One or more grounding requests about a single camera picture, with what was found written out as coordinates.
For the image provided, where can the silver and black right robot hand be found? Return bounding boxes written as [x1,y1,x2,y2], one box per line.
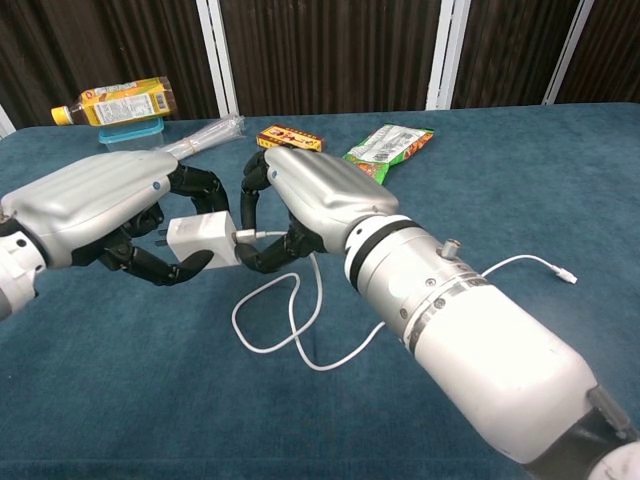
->
[234,147,401,275]

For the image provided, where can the silver and black left robot hand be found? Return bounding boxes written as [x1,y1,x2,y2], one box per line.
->
[0,149,231,287]

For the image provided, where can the white power adapter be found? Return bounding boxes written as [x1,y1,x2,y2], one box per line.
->
[152,211,239,271]

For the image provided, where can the white usb cable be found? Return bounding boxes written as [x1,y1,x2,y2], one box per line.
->
[231,228,579,374]

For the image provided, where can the small yellow and red box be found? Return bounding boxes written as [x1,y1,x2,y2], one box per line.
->
[255,123,327,154]

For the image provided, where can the clear container with blue lid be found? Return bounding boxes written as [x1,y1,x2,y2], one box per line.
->
[97,117,166,155]

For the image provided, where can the green snack bag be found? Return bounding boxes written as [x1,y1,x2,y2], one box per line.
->
[342,124,435,187]

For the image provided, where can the tea bottle with yellow label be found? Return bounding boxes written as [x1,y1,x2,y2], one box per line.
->
[50,76,177,128]

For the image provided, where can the bundle of clear wrapped straws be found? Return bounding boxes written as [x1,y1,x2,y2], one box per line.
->
[162,113,247,160]

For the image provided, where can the brown pleated curtain panel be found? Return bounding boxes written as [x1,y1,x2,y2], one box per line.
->
[0,0,221,130]
[451,0,583,110]
[219,0,443,119]
[554,0,640,105]

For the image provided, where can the teal tablecloth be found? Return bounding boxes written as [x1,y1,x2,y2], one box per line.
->
[0,102,640,480]

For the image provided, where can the white partition frame post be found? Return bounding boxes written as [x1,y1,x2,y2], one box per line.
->
[195,0,240,120]
[424,0,471,111]
[542,0,596,106]
[0,103,17,140]

